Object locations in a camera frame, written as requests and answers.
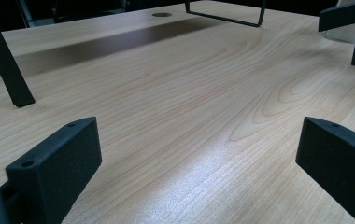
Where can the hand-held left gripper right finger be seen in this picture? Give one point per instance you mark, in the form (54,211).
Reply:
(340,158)

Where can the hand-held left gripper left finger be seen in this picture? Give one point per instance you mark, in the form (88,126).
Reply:
(57,165)

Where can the clear plastic cup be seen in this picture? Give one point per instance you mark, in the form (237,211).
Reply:
(350,32)

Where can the black stand leg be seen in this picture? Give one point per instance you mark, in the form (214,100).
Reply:
(6,62)

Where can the grey metal stand pole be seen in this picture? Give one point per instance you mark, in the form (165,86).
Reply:
(25,14)

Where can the black metal frame stand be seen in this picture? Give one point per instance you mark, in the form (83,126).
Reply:
(225,18)

